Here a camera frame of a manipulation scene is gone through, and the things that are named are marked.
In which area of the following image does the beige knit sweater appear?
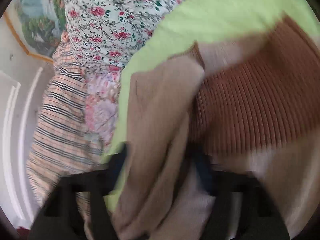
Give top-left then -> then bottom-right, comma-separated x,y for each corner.
112,16 -> 319,239

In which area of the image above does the plaid checked blanket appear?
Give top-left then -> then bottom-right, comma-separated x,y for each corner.
24,31 -> 108,230

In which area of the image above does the purple pink floral pillow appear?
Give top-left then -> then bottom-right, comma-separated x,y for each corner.
84,66 -> 121,152

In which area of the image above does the white panelled door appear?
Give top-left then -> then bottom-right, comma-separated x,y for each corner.
1,19 -> 54,228

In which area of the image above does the light green bed sheet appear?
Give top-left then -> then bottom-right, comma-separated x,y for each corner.
112,0 -> 319,222

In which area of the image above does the rose floral white quilt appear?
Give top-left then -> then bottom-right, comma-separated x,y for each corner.
64,0 -> 184,73

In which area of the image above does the gold framed landscape painting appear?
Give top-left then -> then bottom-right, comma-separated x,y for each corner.
3,0 -> 66,62

